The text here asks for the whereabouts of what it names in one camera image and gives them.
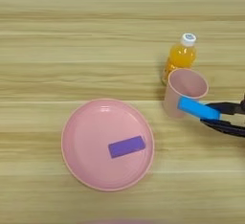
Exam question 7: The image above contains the blue rectangular block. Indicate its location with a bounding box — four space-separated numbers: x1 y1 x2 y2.
177 97 222 121

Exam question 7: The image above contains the pink plastic cup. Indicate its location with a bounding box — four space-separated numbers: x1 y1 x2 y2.
162 68 210 120

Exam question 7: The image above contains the orange juice bottle white cap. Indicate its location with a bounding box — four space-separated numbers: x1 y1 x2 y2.
161 33 197 86

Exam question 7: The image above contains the pink round plate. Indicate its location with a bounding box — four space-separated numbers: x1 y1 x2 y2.
60 98 156 192

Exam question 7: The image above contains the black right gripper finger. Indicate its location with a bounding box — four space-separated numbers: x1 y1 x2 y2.
204 101 245 116
200 118 245 138

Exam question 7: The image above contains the purple rectangular block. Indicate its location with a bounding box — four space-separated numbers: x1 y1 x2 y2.
107 135 146 159

